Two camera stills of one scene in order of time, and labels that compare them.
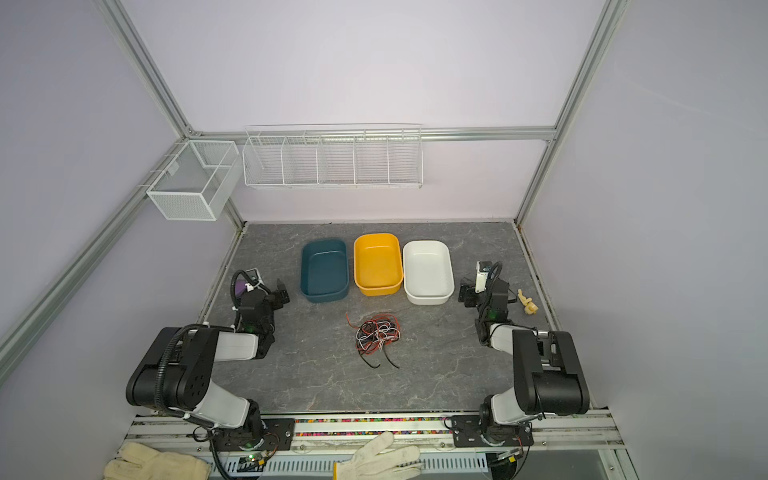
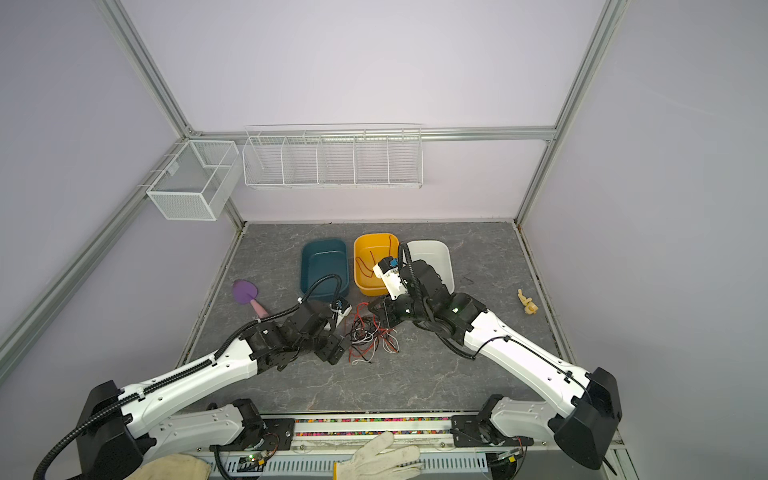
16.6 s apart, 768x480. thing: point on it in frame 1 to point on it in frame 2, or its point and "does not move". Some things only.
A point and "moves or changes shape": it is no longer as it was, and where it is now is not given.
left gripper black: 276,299 to 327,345
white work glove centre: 369,464 does not move
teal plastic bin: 324,273 does not move
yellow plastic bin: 378,267 does not move
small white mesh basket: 200,178 does not move
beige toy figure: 530,308 does not move
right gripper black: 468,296 to 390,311
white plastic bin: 428,277 does not move
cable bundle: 374,334 moves or changes shape
